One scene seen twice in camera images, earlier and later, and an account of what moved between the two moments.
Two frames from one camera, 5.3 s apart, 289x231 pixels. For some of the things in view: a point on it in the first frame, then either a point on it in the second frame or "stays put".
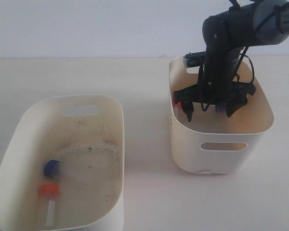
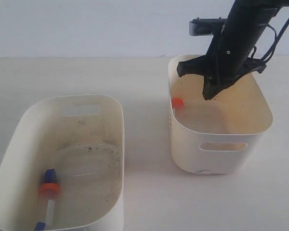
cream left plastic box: [86, 135] stays put
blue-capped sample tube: [51, 168] -> [50, 176]
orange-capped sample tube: [51, 191] stays put
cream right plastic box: [211, 143] stays put
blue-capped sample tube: [220, 108] -> [40, 226]
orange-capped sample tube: [177, 106] stays put
